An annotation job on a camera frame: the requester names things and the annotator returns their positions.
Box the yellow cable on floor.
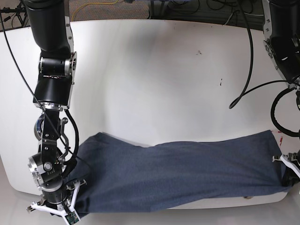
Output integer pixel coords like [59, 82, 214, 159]
[71, 0, 118, 22]

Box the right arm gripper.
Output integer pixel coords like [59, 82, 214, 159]
[26, 179, 87, 216]

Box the dark blue printed T-shirt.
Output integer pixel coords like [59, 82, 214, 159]
[68, 130, 291, 215]

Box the black tripod stand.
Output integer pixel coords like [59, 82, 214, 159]
[0, 0, 29, 28]

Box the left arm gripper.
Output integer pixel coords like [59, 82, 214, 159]
[272, 152, 300, 187]

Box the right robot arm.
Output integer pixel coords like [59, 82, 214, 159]
[24, 0, 86, 225]

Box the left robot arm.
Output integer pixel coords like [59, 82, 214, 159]
[229, 0, 300, 187]

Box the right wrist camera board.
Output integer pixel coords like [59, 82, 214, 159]
[64, 211, 81, 225]

